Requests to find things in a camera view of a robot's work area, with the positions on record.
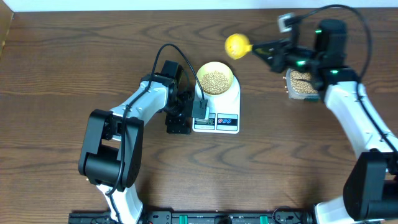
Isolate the yellow measuring scoop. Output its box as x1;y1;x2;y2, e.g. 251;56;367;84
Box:
224;34;252;60

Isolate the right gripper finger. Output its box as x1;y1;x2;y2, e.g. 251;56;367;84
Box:
252;49;279;72
252;40;281;52

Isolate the yellow plastic bowl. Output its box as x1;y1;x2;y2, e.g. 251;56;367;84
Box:
197;62;233;95

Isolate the white digital kitchen scale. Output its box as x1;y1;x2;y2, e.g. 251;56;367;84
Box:
192;75;241;134

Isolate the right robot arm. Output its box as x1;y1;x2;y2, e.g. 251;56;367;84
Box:
251;14;397;223

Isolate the left black cable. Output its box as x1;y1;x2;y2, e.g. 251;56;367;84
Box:
104;43;206;224

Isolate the clear container of soybeans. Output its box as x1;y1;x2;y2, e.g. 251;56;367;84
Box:
285;68;319;101

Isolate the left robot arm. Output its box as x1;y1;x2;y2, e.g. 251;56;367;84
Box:
78;60;192;223

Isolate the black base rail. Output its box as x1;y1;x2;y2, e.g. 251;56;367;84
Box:
67;210;317;224

